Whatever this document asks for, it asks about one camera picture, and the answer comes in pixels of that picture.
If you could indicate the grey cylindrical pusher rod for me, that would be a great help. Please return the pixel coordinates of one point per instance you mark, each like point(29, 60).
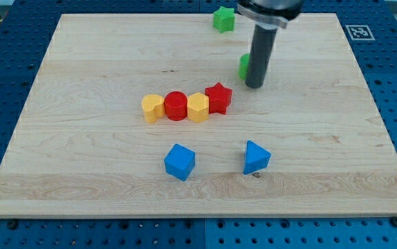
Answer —
point(260, 52)

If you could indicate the green cylinder block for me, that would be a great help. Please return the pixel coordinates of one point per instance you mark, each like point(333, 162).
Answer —
point(243, 66)

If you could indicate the green star block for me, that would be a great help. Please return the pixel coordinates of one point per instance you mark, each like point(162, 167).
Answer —
point(223, 19)

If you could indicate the red star block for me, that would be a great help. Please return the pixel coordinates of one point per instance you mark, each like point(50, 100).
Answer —
point(220, 98)

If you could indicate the yellow hexagon block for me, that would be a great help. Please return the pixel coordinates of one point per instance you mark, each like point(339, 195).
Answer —
point(197, 107)

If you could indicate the fiducial marker tag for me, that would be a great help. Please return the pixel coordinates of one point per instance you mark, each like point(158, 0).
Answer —
point(360, 32)

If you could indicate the red cylinder block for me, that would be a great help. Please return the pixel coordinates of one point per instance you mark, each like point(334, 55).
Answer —
point(176, 105)

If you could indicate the blue triangle block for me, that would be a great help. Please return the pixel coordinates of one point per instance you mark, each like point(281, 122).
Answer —
point(256, 158)

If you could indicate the yellow heart block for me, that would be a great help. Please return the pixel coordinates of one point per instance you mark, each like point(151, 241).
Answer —
point(153, 107)

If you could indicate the blue cube block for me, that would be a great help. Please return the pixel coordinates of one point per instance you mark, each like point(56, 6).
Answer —
point(179, 162)

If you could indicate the wooden board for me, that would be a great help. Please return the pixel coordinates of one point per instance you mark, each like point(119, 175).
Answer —
point(83, 150)

